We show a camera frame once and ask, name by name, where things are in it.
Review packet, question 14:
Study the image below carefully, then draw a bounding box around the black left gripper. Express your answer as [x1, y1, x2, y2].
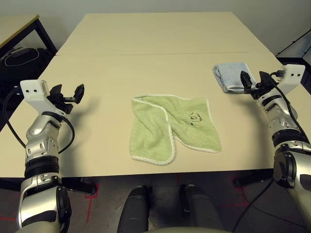
[47, 83, 85, 115]

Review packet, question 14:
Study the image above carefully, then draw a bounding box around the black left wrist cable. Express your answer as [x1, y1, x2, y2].
[2, 86, 75, 155]

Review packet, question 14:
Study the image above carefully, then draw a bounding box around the folded light blue towel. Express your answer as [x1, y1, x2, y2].
[213, 62, 256, 94]

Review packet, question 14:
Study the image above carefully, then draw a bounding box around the green towel with white trim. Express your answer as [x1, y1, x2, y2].
[131, 93, 223, 166]

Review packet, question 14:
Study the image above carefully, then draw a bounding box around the black metal frame rack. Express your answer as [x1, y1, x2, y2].
[276, 26, 311, 85]

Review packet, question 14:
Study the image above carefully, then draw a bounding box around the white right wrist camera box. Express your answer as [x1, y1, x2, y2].
[276, 64, 306, 95]

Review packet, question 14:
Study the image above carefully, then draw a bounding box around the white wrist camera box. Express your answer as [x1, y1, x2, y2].
[19, 79, 66, 115]
[276, 64, 306, 95]

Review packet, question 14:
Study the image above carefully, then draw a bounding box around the black bag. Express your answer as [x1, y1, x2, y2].
[0, 45, 56, 105]

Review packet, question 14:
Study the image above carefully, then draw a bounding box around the wooden side table black frame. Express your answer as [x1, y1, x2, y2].
[0, 14, 58, 59]

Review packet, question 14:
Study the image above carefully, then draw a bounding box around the grey power adapter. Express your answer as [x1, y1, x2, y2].
[11, 47, 30, 58]

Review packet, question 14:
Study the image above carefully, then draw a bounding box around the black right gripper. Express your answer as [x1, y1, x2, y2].
[240, 70, 276, 99]

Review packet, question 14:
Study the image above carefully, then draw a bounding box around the thin black floor cable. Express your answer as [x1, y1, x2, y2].
[239, 186, 311, 228]

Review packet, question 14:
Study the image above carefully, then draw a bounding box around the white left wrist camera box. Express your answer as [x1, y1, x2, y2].
[19, 79, 66, 115]

